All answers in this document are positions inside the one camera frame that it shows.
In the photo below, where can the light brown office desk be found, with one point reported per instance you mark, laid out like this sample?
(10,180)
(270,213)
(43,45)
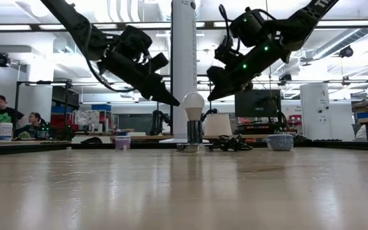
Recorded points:
(145,137)

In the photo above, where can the white lightbulb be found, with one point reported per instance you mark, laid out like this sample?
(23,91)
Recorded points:
(193,103)

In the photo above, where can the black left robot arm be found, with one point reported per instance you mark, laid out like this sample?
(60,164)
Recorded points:
(75,22)

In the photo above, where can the white kiosk cabinet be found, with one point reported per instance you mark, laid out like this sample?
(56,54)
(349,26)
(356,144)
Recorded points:
(315,111)

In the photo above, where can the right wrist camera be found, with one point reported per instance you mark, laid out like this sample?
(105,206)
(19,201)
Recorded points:
(248,27)

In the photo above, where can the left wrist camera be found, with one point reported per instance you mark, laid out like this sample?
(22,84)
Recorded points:
(136,40)

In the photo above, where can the chrome lamp socket base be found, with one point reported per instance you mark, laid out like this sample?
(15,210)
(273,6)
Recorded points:
(194,132)

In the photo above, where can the small purple cup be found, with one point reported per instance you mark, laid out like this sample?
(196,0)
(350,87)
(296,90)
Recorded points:
(122,143)

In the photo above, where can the blue patterned bowl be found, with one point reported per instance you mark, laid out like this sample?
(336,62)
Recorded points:
(280,142)

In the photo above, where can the black ceiling camera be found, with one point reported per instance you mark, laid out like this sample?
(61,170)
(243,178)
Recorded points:
(347,51)
(2,60)

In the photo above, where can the black computer monitor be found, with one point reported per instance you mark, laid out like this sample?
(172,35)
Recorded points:
(257,103)

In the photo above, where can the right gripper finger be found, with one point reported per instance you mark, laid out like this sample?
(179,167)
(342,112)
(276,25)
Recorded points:
(227,92)

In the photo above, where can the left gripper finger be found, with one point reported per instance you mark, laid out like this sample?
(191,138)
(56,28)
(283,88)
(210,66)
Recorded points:
(160,92)

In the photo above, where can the person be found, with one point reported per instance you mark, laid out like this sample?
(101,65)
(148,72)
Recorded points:
(35,126)
(0,115)

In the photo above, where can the black metal rack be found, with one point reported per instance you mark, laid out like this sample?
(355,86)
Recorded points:
(65,105)

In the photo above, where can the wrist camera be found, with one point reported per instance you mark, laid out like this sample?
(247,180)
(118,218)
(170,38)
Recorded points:
(136,40)
(248,27)

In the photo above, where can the black background robot arm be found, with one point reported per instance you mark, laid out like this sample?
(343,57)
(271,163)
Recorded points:
(158,123)

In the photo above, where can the white labelled container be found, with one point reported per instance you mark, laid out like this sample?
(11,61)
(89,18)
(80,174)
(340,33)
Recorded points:
(6,131)

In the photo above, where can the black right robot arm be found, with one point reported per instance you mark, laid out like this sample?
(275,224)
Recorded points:
(305,16)

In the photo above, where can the white tapered bin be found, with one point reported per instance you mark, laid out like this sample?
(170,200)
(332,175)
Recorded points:
(218,124)

